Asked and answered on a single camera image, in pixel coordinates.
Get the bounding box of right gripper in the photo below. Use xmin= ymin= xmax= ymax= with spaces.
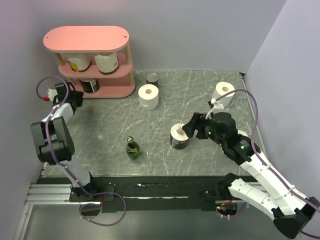
xmin=181 ymin=111 xmax=226 ymax=147

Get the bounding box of black label roll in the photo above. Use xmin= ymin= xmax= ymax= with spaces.
xmin=79 ymin=78 xmax=100 ymax=94
xmin=169 ymin=123 xmax=190 ymax=150

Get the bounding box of beige roll yellow label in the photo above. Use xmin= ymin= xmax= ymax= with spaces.
xmin=65 ymin=52 xmax=91 ymax=72

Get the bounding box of beige paper roll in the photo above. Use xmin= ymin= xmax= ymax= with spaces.
xmin=94 ymin=52 xmax=119 ymax=75

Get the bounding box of white roll under right arm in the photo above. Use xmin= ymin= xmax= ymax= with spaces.
xmin=237 ymin=130 xmax=249 ymax=137

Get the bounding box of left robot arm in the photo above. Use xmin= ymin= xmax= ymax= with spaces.
xmin=30 ymin=82 xmax=99 ymax=201

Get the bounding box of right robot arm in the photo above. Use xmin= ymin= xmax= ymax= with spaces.
xmin=182 ymin=112 xmax=320 ymax=239

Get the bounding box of pink three-tier shelf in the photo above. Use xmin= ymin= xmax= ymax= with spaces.
xmin=43 ymin=26 xmax=136 ymax=99

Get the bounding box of white roll far right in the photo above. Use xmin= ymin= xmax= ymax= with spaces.
xmin=211 ymin=82 xmax=235 ymax=108

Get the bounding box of white paper towel roll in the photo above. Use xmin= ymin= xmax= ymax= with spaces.
xmin=138 ymin=84 xmax=159 ymax=110

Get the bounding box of dark tin can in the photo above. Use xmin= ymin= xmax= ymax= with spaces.
xmin=146 ymin=72 xmax=159 ymax=88

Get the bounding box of green glass bottle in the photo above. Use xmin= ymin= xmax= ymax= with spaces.
xmin=126 ymin=136 xmax=141 ymax=160

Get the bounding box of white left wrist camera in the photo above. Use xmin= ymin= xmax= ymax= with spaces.
xmin=47 ymin=88 xmax=58 ymax=102

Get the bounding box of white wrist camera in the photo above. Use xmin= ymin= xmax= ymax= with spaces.
xmin=205 ymin=98 xmax=225 ymax=120
xmin=47 ymin=88 xmax=58 ymax=102

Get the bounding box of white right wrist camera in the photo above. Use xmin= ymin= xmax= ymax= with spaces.
xmin=205 ymin=98 xmax=225 ymax=120

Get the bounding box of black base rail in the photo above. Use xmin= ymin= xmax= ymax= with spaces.
xmin=69 ymin=176 xmax=232 ymax=213

